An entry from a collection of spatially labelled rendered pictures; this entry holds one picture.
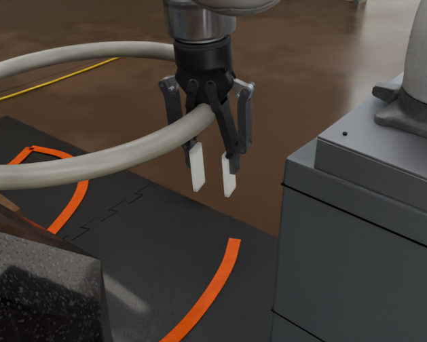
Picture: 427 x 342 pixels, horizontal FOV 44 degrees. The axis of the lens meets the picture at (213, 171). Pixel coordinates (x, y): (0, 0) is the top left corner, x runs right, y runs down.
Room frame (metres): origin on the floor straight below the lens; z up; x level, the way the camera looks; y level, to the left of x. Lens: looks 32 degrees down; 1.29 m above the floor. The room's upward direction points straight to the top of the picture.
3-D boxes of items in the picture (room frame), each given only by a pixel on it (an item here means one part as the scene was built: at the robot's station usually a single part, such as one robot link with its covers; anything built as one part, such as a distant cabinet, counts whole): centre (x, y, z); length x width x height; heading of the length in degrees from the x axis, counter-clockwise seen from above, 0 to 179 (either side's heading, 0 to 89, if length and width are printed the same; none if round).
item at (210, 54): (0.67, 0.01, 1.04); 0.08 x 0.07 x 0.09; 67
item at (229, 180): (0.65, -0.02, 0.89); 0.03 x 0.01 x 0.07; 157
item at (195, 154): (0.67, 0.02, 0.89); 0.03 x 0.01 x 0.07; 157
